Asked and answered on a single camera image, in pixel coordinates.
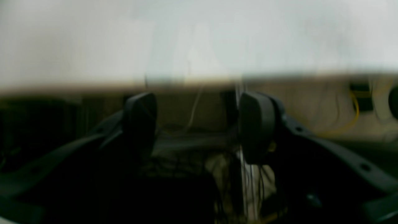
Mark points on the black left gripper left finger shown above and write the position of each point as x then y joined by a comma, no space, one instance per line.
81,182

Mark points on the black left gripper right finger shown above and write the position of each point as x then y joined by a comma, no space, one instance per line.
323,182

